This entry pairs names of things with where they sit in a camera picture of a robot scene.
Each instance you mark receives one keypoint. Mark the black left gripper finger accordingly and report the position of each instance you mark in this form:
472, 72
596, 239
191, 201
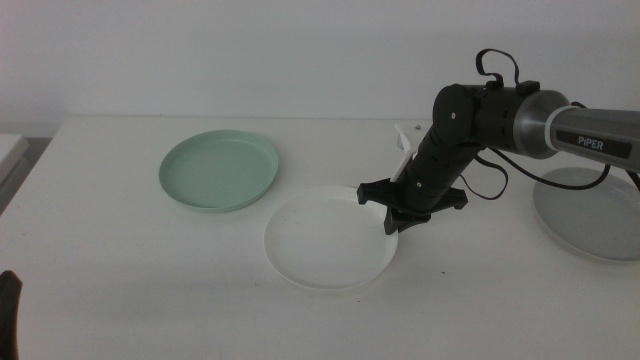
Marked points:
9, 310

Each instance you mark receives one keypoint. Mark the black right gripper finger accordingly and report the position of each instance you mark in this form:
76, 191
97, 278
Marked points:
394, 222
419, 220

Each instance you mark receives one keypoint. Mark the white shallow bowl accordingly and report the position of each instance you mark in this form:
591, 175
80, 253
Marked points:
325, 240

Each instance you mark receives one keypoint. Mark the grey shallow bowl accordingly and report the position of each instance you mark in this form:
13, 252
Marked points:
590, 225

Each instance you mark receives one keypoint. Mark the pale green shallow bowl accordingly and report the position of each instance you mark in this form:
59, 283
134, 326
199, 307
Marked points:
220, 172

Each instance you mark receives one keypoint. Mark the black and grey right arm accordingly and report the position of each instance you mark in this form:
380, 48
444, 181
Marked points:
500, 117

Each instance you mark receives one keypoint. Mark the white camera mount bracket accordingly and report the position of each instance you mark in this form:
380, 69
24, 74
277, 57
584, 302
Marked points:
404, 150

